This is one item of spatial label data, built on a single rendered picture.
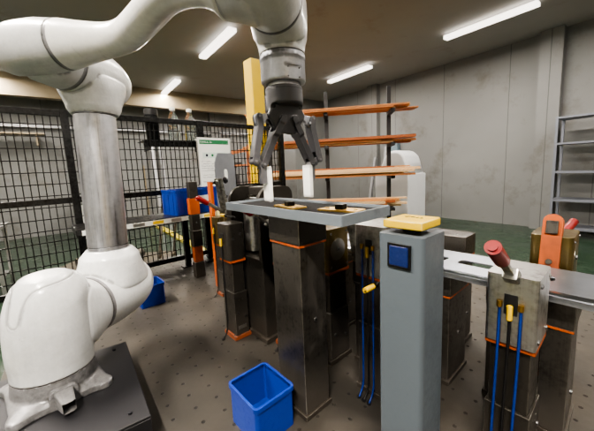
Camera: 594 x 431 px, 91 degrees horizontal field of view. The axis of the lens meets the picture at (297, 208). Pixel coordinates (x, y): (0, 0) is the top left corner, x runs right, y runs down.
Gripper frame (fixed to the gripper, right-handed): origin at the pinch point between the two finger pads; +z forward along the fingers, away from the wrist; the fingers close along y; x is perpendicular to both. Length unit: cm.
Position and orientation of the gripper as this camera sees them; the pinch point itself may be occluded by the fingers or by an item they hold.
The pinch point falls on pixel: (288, 187)
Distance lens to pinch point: 61.8
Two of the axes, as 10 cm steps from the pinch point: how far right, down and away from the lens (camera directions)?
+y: 8.6, -1.1, 5.0
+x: -5.1, -0.9, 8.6
